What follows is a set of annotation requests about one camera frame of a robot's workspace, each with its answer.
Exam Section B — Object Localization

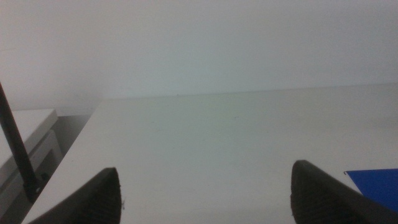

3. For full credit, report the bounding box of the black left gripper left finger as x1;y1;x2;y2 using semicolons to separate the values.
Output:
27;167;122;224

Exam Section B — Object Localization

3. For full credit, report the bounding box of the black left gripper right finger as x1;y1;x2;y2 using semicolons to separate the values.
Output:
290;159;398;224

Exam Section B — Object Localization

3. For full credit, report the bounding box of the blue rectangular mat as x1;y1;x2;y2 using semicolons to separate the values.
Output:
343;168;398;213

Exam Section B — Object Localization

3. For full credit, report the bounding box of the white side cabinet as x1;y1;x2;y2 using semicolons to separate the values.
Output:
0;108;64;218

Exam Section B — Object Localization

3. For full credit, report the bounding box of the black slanted pole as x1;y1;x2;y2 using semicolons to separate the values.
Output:
0;82;43;203

